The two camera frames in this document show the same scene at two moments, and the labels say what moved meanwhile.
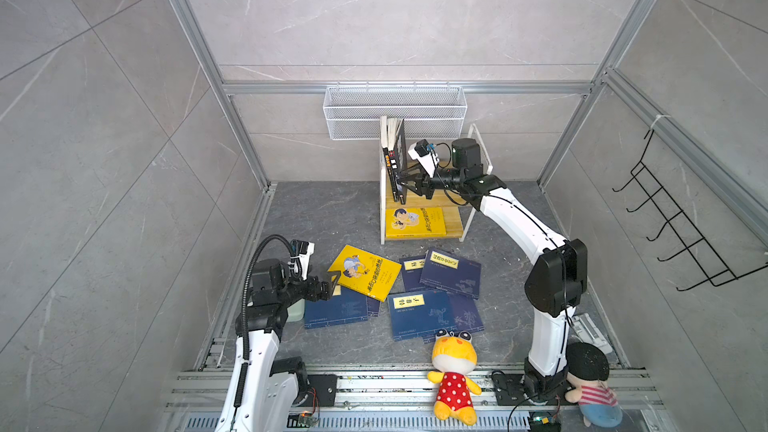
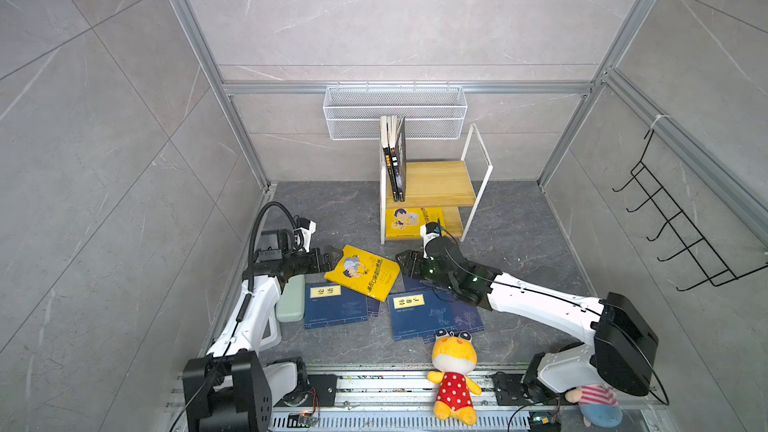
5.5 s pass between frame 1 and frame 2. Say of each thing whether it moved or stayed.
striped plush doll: stayed
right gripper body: moved
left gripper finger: moved
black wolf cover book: stayed
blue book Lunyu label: stayed
